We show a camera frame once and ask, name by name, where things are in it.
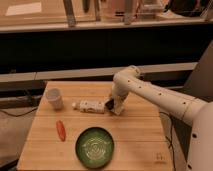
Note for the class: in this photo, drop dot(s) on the green round plate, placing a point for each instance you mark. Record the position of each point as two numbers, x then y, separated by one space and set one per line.
94 147

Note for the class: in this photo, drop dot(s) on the white paper cup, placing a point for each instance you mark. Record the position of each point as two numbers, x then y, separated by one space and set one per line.
54 98

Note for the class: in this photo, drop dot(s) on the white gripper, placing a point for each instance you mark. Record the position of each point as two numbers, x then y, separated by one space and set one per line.
118 94

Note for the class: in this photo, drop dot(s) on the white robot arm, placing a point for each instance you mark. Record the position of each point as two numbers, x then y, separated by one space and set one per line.
193 111

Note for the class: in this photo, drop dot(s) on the black eraser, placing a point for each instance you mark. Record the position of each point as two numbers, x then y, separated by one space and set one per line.
110 104

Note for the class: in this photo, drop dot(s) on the white plastic bottle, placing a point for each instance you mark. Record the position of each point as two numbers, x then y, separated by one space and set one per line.
89 106

